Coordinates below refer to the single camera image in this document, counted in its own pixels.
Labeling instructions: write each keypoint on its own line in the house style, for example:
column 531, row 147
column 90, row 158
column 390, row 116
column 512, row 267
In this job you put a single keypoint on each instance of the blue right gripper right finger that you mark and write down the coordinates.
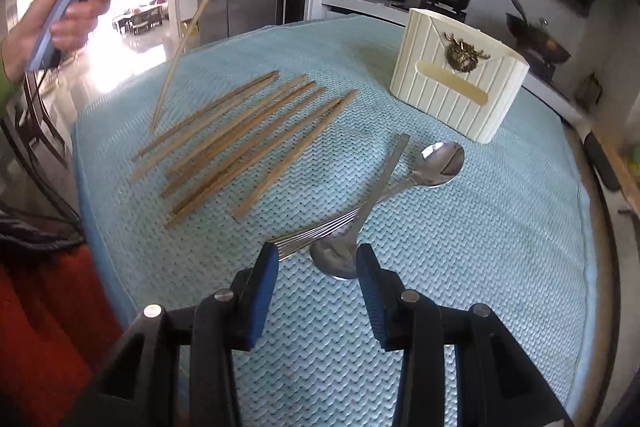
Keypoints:
column 378, row 291

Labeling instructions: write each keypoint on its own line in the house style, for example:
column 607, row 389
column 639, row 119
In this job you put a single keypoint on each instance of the black gas hob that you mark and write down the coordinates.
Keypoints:
column 439, row 51

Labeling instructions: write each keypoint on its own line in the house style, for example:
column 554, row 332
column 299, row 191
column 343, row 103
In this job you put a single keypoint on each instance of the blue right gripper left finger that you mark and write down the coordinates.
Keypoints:
column 258, row 293

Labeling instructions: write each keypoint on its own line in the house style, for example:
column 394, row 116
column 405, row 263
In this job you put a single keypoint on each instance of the large steel spoon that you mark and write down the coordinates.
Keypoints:
column 436, row 165

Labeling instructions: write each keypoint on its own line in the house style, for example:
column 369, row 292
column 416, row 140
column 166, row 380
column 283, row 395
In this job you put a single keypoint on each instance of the dark glass kettle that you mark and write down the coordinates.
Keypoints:
column 589, row 92

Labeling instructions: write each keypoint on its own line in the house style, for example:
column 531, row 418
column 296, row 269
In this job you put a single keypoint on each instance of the light blue table towel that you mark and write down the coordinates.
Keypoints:
column 514, row 229

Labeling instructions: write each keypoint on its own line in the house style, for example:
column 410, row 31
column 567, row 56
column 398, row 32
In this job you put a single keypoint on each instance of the wok with glass lid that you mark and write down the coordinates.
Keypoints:
column 535, row 38

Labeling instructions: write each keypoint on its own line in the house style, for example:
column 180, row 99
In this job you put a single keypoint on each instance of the small steel spoon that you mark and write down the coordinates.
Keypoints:
column 334, row 253

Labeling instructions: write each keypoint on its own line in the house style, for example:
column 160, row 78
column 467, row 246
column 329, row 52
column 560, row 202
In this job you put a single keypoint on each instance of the cream utensil holder box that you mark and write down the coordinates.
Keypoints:
column 477, row 120

